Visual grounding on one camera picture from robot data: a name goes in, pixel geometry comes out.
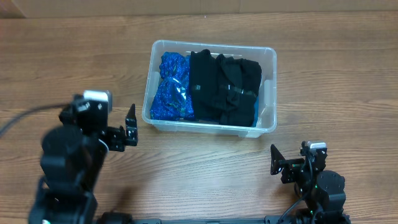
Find small black garment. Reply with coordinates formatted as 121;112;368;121
189;49;220;121

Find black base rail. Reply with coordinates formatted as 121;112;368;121
132;215;279;224

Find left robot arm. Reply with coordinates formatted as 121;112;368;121
28;95;138;224

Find large black taped garment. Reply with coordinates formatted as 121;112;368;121
219;92;257;127

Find clear plastic storage bin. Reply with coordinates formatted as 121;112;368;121
142;40;277;138

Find blue denim jeans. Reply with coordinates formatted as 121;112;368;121
251;97;259;127

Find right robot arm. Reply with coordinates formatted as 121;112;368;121
264;141;351;224

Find sparkly blue fabric bundle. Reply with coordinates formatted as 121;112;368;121
150;52;195;121

